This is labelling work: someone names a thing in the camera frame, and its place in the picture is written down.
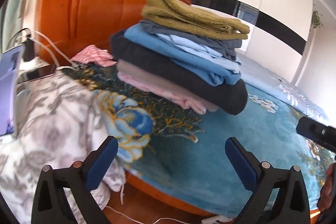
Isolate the mustard yellow knit sweater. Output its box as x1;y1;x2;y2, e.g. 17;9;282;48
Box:
141;0;250;40

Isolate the person right hand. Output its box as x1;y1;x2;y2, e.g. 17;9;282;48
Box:
317;163;335;212

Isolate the grey white floral quilt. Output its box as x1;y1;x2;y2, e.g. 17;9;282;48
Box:
1;72;120;223

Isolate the light blue floral duvet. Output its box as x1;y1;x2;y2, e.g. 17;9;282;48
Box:
237;53;329;124

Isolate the black folded garment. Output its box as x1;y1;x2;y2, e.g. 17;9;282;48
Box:
110;30;248;115

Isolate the blue floral bed blanket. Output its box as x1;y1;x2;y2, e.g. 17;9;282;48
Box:
64;64;334;217

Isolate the hanging green plant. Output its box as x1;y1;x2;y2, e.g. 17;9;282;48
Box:
311;10;323;29

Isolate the pink folded garment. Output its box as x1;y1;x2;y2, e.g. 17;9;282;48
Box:
117;72;219;115

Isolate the black phone on nightstand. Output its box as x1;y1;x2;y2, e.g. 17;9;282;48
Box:
17;65;56;84

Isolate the grey blue folded garment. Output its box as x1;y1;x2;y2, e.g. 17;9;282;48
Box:
139;19;242;61

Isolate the white wardrobe with black stripe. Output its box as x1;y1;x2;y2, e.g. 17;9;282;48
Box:
192;0;313;81

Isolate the tablet screen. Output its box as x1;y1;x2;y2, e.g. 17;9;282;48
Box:
0;45;25;136

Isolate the pink striped cloth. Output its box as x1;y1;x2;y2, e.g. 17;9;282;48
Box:
71;45;117;67

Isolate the light blue folded shirt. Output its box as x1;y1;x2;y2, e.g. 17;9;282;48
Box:
155;34;241;74

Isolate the white charging cable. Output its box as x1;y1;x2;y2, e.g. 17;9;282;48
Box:
15;29;79;72

